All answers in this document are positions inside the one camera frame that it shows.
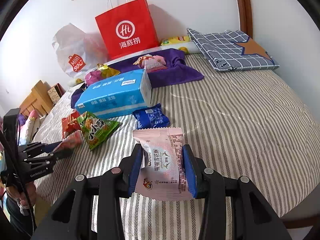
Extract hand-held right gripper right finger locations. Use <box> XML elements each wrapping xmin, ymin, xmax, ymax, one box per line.
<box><xmin>182</xmin><ymin>144</ymin><xmax>287</xmax><ymax>240</ymax></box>

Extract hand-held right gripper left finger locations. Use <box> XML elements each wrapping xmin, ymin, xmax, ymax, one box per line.
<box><xmin>31</xmin><ymin>143</ymin><xmax>143</xmax><ymax>240</ymax></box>

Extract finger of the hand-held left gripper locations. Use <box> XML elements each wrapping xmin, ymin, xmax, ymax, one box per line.
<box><xmin>18</xmin><ymin>141</ymin><xmax>64</xmax><ymax>154</ymax></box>
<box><xmin>24</xmin><ymin>150</ymin><xmax>74</xmax><ymax>172</ymax></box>

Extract long red pink packet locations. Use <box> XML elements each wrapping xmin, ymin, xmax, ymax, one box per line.
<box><xmin>54</xmin><ymin>131</ymin><xmax>83</xmax><ymax>155</ymax></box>

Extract red crisps packet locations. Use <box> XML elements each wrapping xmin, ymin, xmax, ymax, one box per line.
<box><xmin>62</xmin><ymin>111</ymin><xmax>82</xmax><ymax>138</ymax></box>

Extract pale pink pastry packet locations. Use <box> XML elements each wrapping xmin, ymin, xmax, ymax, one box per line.
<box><xmin>132</xmin><ymin>127</ymin><xmax>192</xmax><ymax>202</ymax></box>

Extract green crisps packet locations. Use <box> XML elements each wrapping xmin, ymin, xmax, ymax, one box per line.
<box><xmin>77</xmin><ymin>111</ymin><xmax>123</xmax><ymax>152</ymax></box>

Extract dark blue biscuit packet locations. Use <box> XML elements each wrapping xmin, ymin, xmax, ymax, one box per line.
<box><xmin>132</xmin><ymin>104</ymin><xmax>170</xmax><ymax>130</ymax></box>

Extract blue tissue pack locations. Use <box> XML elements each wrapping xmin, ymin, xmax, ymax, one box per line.
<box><xmin>75</xmin><ymin>69</ymin><xmax>152</xmax><ymax>119</ymax></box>

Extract yellow crisps packet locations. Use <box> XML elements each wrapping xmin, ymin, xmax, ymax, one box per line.
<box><xmin>97</xmin><ymin>64</ymin><xmax>121</xmax><ymax>78</ymax></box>

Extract purple towel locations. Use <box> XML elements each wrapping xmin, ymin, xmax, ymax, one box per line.
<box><xmin>71</xmin><ymin>48</ymin><xmax>204</xmax><ymax>109</ymax></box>

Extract pink white packet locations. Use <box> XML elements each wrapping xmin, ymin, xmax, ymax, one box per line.
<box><xmin>142</xmin><ymin>64</ymin><xmax>163</xmax><ymax>73</ymax></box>

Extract pink cartoon print packet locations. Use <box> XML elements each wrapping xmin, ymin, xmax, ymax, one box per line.
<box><xmin>134</xmin><ymin>56</ymin><xmax>151</xmax><ymax>68</ymax></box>

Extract person's left hand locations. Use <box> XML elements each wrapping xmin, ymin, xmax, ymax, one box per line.
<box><xmin>19</xmin><ymin>196</ymin><xmax>35</xmax><ymax>216</ymax></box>

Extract white printed cloth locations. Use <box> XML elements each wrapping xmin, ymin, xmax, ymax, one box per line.
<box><xmin>20</xmin><ymin>116</ymin><xmax>40</xmax><ymax>143</ymax></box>

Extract patterned cardboard box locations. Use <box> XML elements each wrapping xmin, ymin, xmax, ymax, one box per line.
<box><xmin>47</xmin><ymin>83</ymin><xmax>67</xmax><ymax>103</ymax></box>

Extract white plastic bag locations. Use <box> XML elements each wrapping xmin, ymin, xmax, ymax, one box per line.
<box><xmin>52</xmin><ymin>23</ymin><xmax>108</xmax><ymax>79</ymax></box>

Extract grey plaid star cloth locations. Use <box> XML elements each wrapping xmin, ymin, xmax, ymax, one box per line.
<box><xmin>187</xmin><ymin>28</ymin><xmax>280</xmax><ymax>72</ymax></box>

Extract yellow chip bag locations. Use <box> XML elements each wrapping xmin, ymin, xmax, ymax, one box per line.
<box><xmin>160</xmin><ymin>36</ymin><xmax>192</xmax><ymax>47</ymax></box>

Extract red paper bag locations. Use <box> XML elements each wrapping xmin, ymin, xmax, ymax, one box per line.
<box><xmin>95</xmin><ymin>0</ymin><xmax>160</xmax><ymax>60</ymax></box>

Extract brown wooden door frame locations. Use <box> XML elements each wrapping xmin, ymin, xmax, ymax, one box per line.
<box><xmin>232</xmin><ymin>0</ymin><xmax>253</xmax><ymax>38</ymax></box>

